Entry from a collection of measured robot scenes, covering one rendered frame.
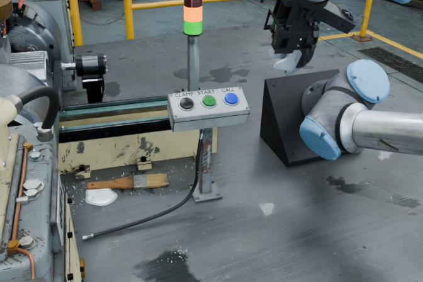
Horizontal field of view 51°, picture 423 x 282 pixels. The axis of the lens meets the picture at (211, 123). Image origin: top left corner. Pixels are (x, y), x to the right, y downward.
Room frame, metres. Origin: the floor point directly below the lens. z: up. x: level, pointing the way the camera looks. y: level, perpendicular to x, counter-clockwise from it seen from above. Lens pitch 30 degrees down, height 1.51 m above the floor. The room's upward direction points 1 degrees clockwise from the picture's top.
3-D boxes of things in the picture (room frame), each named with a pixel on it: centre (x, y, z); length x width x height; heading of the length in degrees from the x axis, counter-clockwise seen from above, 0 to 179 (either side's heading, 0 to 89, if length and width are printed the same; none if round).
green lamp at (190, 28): (1.42, 0.07, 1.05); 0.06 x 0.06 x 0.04
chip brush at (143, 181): (0.90, 0.21, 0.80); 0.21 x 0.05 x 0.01; 100
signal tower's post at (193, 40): (1.42, 0.07, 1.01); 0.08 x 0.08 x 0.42; 16
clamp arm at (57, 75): (1.03, 0.40, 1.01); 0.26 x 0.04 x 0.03; 16
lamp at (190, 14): (1.42, 0.07, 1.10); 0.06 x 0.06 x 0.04
